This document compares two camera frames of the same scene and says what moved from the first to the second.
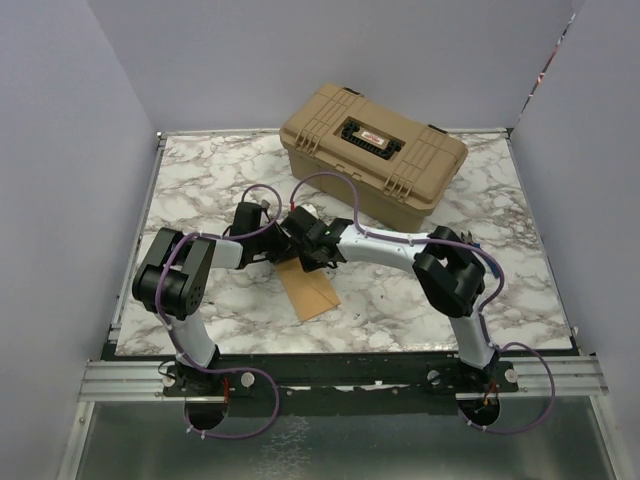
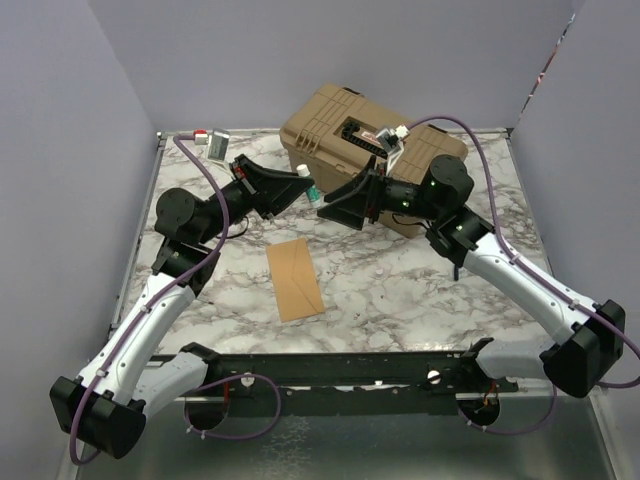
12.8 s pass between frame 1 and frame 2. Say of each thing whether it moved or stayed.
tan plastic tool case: stayed
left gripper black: moved
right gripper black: moved
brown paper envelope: moved
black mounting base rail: stayed
